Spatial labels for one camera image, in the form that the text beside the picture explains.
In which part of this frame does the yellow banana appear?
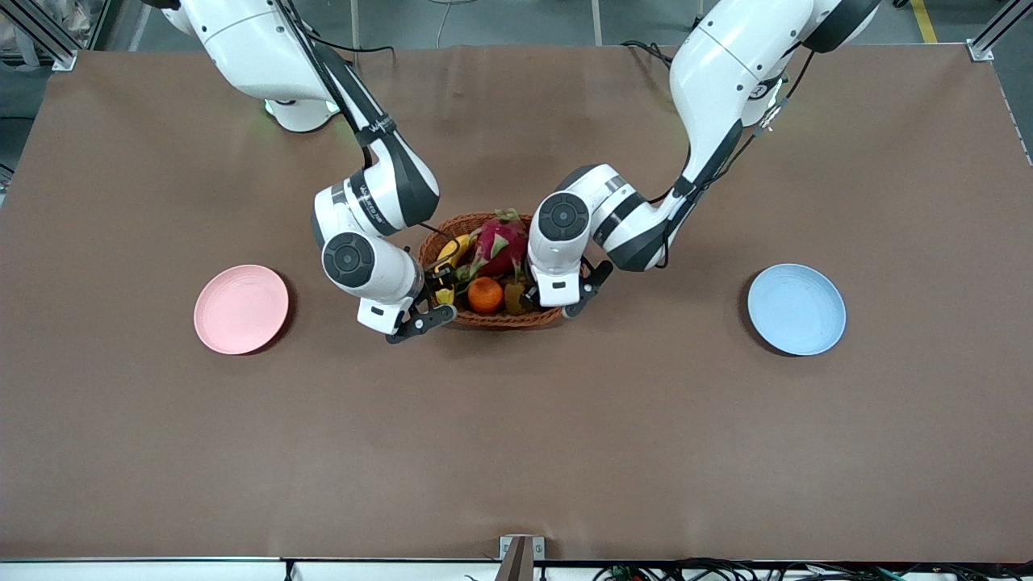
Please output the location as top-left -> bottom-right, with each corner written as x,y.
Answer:
434,234 -> 474,306

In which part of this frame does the orange tangerine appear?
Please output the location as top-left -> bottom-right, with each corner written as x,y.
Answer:
468,277 -> 504,314

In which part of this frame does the brown wicker basket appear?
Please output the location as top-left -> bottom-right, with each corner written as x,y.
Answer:
417,211 -> 592,329

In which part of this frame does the pink dragon fruit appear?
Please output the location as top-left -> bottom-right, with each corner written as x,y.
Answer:
456,208 -> 530,285

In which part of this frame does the pink plate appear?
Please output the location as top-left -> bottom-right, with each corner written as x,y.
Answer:
194,264 -> 290,356

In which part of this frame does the brown table cover sheet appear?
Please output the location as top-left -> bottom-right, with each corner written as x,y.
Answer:
0,42 -> 1033,563

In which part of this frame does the light blue plate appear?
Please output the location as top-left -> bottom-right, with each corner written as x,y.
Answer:
747,263 -> 847,357

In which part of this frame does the black right arm base cable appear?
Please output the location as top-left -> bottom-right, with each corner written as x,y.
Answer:
311,32 -> 396,56

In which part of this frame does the black arm base cable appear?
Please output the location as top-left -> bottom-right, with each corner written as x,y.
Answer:
311,32 -> 396,56
621,39 -> 675,69

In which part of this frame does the white floor cable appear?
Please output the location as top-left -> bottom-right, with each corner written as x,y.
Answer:
436,0 -> 479,49

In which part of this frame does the black left arm base cable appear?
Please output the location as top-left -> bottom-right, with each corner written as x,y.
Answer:
621,39 -> 675,69

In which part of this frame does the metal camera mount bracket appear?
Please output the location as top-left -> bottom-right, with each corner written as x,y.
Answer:
494,535 -> 546,581

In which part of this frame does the black cable bundle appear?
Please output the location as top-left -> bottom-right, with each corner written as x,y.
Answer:
593,557 -> 1033,581

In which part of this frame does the aluminium frame profile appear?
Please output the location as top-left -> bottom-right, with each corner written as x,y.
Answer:
967,0 -> 1033,62
0,0 -> 79,72

